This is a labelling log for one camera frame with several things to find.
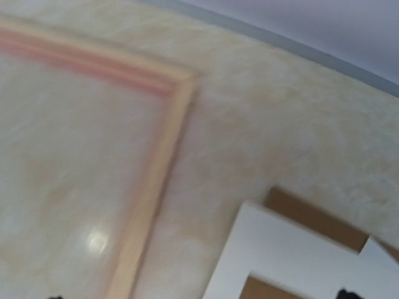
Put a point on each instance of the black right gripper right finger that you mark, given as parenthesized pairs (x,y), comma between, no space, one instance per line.
(343,294)

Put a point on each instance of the white photo mat board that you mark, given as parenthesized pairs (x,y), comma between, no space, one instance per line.
(276,250)

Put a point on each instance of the clear acrylic glass sheet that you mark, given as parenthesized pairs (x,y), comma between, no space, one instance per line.
(73,151)

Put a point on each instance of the pink wooden picture frame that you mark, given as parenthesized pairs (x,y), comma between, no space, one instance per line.
(175,83)

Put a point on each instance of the brown cardboard backing board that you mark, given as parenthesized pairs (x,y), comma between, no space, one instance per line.
(316,220)

